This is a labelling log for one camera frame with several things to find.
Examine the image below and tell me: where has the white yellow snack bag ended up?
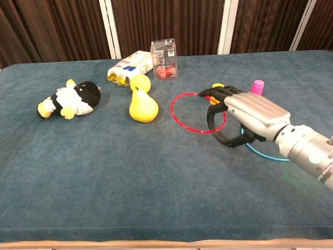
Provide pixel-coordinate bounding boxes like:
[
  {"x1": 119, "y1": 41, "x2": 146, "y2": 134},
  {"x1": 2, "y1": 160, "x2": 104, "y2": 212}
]
[{"x1": 107, "y1": 51, "x2": 153, "y2": 88}]

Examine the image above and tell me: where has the blue table cloth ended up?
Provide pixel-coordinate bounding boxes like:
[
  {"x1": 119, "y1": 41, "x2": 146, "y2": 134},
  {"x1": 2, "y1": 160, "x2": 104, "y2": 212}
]
[{"x1": 0, "y1": 49, "x2": 333, "y2": 243}]

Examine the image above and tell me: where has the black white plush penguin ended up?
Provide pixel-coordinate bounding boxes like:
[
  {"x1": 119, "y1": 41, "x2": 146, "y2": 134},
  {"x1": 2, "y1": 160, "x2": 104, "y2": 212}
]
[{"x1": 36, "y1": 79, "x2": 102, "y2": 120}]

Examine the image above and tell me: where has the brown slatted partition panel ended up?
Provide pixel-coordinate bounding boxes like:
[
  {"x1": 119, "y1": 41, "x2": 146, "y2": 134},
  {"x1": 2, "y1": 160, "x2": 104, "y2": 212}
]
[
  {"x1": 0, "y1": 0, "x2": 112, "y2": 69},
  {"x1": 297, "y1": 0, "x2": 333, "y2": 51},
  {"x1": 229, "y1": 0, "x2": 309, "y2": 54},
  {"x1": 111, "y1": 0, "x2": 225, "y2": 58}
]

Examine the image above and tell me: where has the red plastic ring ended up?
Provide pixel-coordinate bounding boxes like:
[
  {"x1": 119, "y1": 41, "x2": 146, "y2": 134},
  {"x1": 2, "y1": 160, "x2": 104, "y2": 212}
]
[{"x1": 170, "y1": 92, "x2": 227, "y2": 134}]

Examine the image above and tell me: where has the cyan plastic ring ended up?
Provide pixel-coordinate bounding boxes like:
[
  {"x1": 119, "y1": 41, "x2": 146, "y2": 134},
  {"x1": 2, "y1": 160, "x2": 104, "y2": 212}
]
[{"x1": 239, "y1": 127, "x2": 290, "y2": 162}]

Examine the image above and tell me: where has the small pink cup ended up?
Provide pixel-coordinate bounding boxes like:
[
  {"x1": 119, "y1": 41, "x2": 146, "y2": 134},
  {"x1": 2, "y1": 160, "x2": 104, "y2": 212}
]
[{"x1": 250, "y1": 79, "x2": 265, "y2": 95}]

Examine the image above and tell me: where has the yellow round toy fruit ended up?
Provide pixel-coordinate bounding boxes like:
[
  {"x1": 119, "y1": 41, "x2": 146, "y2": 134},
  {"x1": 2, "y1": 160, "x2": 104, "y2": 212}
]
[{"x1": 130, "y1": 74, "x2": 152, "y2": 92}]

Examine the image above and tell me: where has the white partition post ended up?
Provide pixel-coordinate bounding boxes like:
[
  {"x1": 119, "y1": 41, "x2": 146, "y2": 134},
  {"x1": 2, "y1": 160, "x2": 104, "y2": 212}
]
[
  {"x1": 289, "y1": 0, "x2": 317, "y2": 52},
  {"x1": 217, "y1": 0, "x2": 238, "y2": 55},
  {"x1": 98, "y1": 0, "x2": 122, "y2": 59}
]

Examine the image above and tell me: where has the yellow toy pear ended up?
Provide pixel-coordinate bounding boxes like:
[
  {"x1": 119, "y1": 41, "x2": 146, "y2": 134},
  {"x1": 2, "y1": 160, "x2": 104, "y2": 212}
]
[{"x1": 129, "y1": 87, "x2": 159, "y2": 123}]

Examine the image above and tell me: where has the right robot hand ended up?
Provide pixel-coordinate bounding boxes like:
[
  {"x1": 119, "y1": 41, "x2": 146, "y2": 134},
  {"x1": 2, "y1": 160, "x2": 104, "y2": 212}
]
[{"x1": 199, "y1": 85, "x2": 291, "y2": 148}]

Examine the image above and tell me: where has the clear plastic box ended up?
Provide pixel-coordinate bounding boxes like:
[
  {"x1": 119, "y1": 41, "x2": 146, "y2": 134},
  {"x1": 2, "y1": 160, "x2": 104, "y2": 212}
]
[{"x1": 150, "y1": 38, "x2": 179, "y2": 81}]

